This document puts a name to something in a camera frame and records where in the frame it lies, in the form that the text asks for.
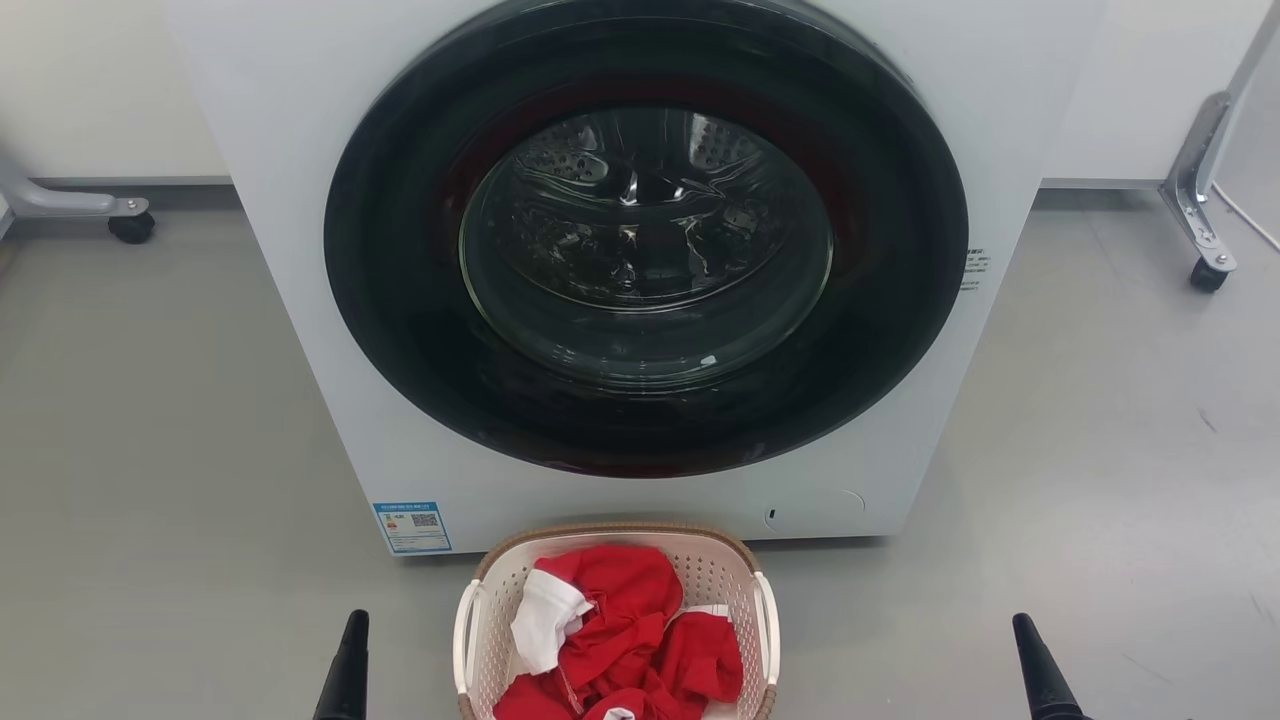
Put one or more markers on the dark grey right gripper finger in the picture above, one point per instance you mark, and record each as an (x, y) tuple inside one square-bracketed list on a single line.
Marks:
[(1042, 675)]

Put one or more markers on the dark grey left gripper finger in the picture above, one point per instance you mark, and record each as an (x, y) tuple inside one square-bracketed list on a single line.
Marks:
[(347, 670)]

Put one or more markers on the cream plastic laundry basket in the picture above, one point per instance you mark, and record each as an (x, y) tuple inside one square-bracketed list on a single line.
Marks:
[(710, 575)]

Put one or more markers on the blue energy label sticker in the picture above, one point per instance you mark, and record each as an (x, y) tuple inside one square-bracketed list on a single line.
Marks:
[(412, 528)]

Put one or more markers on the white garment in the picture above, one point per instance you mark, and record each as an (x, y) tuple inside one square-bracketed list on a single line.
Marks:
[(545, 620)]

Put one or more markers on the red garment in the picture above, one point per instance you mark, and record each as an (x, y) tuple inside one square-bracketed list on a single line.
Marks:
[(620, 630)]

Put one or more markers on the round filter cover flap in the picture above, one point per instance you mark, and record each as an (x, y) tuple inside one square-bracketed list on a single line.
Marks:
[(815, 510)]

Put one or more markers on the round black washer door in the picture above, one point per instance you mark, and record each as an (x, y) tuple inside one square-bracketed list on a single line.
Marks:
[(400, 300)]

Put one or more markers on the white front-load washing machine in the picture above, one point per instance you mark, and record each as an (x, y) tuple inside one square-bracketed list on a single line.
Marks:
[(285, 300)]

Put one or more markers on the small text sticker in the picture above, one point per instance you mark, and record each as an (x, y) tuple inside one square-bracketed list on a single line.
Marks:
[(976, 268)]

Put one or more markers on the black caster wheel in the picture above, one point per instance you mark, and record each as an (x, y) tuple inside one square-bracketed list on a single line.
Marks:
[(132, 228), (1207, 275)]

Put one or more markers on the steel washer drum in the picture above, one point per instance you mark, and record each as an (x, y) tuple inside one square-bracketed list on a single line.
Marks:
[(640, 210)]

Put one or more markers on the grey metal stand leg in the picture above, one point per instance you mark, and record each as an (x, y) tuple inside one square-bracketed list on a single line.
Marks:
[(1200, 150), (60, 203)]

